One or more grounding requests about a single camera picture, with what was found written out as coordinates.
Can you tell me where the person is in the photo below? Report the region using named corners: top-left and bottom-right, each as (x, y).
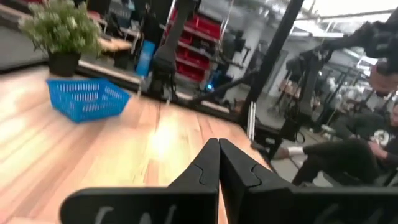
top-left (273, 101), bottom-right (398, 187)

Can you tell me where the blue storage box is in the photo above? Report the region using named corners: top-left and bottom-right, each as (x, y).
top-left (135, 39), bottom-right (156, 78)

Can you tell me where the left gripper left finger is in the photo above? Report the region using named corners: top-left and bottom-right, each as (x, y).
top-left (58, 138), bottom-right (221, 224)

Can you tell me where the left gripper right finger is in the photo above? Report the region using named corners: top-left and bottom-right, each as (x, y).
top-left (219, 138), bottom-right (398, 224)

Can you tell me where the blue plastic basket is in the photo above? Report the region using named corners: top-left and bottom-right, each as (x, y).
top-left (45, 77), bottom-right (132, 124)

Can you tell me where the green potted plant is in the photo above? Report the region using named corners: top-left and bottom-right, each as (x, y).
top-left (17, 0), bottom-right (104, 78)

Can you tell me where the red bin shelf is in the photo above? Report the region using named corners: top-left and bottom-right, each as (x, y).
top-left (169, 6), bottom-right (225, 84)

